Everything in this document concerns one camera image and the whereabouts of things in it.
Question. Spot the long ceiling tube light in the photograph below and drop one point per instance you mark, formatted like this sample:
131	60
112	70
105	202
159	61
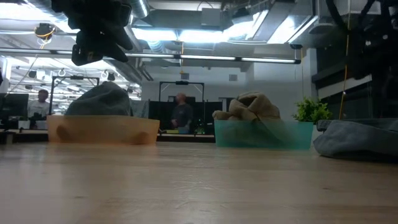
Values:
205	58

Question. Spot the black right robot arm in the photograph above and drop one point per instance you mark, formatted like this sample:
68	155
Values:
379	56

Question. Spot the black computer monitor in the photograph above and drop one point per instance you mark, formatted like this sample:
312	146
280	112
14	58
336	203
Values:
14	105

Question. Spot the corrugated silver ventilation duct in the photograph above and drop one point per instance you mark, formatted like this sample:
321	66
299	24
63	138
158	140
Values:
42	3

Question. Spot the black ceiling spot lamp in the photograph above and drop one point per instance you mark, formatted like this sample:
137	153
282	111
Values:
32	74
111	76

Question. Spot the bright ceiling light panel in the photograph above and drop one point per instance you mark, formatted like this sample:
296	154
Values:
186	35
289	29

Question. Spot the white rectangular duct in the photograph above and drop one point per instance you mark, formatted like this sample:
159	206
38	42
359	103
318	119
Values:
360	7

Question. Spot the smooth silver round duct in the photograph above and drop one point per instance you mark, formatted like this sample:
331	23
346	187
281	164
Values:
141	7

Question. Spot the black metal frame stand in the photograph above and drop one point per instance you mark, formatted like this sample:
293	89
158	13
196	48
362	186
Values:
76	77
182	82

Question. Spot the square wall vent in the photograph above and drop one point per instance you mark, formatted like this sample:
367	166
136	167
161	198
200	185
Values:
233	77

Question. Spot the orange translucent bin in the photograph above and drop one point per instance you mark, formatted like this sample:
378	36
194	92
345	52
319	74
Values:
102	130

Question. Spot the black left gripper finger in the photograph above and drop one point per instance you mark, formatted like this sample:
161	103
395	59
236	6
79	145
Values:
119	37
115	53

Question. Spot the grey ceiling box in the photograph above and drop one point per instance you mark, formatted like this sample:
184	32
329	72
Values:
211	17

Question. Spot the small grey hanging sign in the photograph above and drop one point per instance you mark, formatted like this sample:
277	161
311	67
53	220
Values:
185	76

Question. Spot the person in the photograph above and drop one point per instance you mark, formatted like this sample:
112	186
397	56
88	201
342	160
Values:
38	107
183	113

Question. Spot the teal translucent bin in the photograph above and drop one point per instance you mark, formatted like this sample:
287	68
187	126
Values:
280	137

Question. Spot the green potted plant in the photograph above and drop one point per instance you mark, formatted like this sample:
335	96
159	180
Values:
311	110

